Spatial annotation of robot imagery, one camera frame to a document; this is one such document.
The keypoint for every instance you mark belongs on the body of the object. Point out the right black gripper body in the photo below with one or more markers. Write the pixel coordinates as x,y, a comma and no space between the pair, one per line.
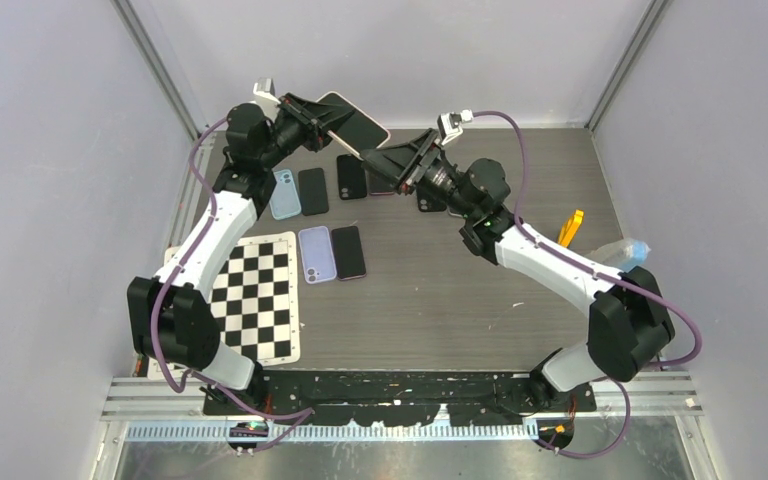
424,165

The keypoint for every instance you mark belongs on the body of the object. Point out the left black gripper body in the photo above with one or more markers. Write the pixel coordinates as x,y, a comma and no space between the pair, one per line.
302,129

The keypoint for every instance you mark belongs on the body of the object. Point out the phone with pink case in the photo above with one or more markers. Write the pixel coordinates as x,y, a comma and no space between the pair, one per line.
360,132

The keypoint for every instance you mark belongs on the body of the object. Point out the black camera-hole case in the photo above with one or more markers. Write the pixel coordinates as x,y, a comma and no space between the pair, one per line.
351,178

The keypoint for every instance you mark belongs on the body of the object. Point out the light blue case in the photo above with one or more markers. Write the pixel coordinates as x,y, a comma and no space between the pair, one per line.
284,202

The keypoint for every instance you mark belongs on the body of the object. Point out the phone with lilac case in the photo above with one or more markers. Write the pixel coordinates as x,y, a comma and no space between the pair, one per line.
348,253

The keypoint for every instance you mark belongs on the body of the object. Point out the lilac case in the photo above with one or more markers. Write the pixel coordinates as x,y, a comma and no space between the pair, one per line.
317,255

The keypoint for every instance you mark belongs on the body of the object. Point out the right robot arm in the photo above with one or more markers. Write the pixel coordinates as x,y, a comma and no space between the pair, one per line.
627,326

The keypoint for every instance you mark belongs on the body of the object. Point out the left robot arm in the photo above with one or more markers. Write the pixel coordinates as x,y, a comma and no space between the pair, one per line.
171,320

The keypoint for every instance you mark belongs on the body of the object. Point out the yellow plastic tool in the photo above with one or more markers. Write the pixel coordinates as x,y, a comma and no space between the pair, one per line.
570,228

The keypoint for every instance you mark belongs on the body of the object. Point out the checkerboard calibration mat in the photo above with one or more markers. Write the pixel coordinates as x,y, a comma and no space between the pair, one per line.
254,299

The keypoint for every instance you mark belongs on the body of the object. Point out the blue plastic bag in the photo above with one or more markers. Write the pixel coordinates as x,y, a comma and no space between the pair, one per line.
624,254

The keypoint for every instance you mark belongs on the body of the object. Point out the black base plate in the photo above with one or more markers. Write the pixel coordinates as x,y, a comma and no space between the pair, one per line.
398,398

